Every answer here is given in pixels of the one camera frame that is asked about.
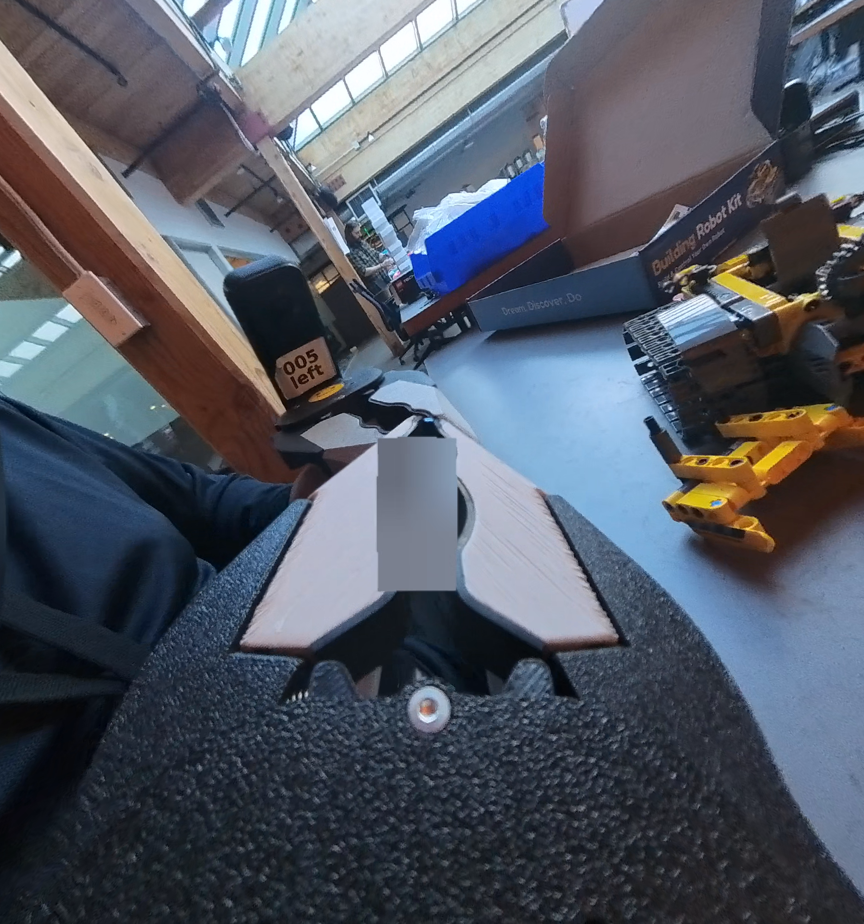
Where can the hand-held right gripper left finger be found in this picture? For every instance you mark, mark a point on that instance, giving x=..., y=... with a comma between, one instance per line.
x=316, y=570

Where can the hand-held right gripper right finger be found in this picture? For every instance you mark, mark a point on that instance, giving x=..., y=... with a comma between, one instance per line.
x=533, y=577

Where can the black office chair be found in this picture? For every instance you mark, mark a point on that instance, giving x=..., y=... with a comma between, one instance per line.
x=385, y=310

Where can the white plastic bags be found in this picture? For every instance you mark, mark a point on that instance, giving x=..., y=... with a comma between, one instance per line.
x=446, y=209

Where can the black device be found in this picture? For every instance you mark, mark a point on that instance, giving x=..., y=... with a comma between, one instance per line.
x=796, y=115

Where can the person's left hand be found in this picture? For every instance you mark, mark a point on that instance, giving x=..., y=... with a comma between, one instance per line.
x=307, y=483

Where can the silver ventilation duct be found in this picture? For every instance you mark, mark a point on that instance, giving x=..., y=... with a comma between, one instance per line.
x=460, y=170

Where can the yellow black toy tracked vehicle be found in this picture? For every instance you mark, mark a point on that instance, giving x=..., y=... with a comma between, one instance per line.
x=728, y=339

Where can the blue plastic bin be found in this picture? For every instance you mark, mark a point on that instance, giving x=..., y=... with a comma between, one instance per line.
x=489, y=231

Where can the person's dark hooded top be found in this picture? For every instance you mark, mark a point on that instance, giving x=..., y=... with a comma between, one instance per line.
x=13, y=758

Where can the wooden post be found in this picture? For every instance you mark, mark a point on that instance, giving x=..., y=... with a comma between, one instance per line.
x=316, y=216

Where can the wooden pillar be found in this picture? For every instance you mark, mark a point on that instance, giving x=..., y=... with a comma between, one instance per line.
x=150, y=289

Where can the white storage tower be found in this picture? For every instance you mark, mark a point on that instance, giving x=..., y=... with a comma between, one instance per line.
x=385, y=231

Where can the small wooden plaque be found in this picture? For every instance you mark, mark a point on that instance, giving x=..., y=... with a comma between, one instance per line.
x=107, y=310

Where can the blue cardboard kit box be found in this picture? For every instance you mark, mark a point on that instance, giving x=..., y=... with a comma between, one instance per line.
x=641, y=144

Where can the person's left forearm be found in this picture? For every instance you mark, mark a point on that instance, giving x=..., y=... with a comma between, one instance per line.
x=208, y=505

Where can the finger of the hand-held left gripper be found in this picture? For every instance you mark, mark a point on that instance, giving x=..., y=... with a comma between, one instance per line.
x=352, y=447
x=424, y=401

